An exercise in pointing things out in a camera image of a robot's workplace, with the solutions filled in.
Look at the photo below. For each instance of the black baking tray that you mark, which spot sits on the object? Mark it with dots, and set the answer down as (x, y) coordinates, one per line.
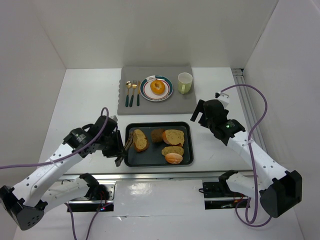
(152, 157)

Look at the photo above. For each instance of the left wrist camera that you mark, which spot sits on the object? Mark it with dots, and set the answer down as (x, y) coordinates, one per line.
(114, 118)

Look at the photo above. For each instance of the grey placemat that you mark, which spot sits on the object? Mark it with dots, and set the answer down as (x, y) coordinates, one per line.
(177, 103)

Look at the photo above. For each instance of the white plate teal rim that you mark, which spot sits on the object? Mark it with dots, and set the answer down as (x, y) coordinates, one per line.
(146, 92)

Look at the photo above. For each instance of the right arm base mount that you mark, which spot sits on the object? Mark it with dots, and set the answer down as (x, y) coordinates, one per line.
(215, 197)

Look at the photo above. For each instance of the small seeded bread slice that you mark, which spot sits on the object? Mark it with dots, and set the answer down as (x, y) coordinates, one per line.
(172, 149)

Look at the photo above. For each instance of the metal bread tongs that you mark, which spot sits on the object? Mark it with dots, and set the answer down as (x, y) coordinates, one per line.
(126, 147)

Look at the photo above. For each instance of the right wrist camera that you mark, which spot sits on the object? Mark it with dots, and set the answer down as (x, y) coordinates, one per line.
(223, 98)

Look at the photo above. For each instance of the orange shell madeleine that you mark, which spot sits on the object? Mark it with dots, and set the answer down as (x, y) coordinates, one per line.
(174, 158)

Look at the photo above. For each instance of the gold knife green handle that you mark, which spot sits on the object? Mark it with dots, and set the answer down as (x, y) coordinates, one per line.
(138, 94)

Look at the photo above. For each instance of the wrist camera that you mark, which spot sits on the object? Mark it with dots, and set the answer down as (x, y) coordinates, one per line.
(114, 118)
(223, 98)

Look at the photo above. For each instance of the gold fork green handle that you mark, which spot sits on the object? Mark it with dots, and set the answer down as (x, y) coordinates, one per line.
(134, 86)

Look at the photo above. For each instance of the aluminium rail right side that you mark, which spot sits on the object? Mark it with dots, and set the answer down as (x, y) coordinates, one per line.
(247, 106)

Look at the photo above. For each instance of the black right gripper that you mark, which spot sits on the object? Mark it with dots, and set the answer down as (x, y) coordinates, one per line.
(202, 116)

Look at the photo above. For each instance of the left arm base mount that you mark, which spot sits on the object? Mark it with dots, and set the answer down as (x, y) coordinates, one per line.
(104, 202)

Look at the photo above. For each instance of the aluminium rail front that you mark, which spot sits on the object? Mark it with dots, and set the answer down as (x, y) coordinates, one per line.
(159, 175)

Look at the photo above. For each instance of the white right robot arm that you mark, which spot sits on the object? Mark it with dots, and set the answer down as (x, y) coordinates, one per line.
(276, 188)

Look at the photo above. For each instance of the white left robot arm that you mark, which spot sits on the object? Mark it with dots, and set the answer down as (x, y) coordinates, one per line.
(28, 201)

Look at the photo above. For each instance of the orange bagel bread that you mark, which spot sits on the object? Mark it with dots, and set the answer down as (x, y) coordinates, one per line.
(157, 86)

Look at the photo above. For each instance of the dark brown round bun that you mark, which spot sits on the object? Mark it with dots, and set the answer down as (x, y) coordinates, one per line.
(157, 135)

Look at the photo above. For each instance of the large seeded bread slice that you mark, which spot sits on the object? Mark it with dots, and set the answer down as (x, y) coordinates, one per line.
(173, 137)

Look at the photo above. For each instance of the light green mug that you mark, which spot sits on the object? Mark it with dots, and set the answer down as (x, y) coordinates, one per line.
(185, 81)

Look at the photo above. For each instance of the gold spoon green handle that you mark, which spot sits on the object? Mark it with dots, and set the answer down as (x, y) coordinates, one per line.
(128, 86)

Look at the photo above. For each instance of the aluminium rail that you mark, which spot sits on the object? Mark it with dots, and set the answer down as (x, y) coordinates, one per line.
(247, 106)
(159, 175)

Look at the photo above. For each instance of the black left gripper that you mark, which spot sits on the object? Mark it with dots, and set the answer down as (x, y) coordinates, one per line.
(119, 146)

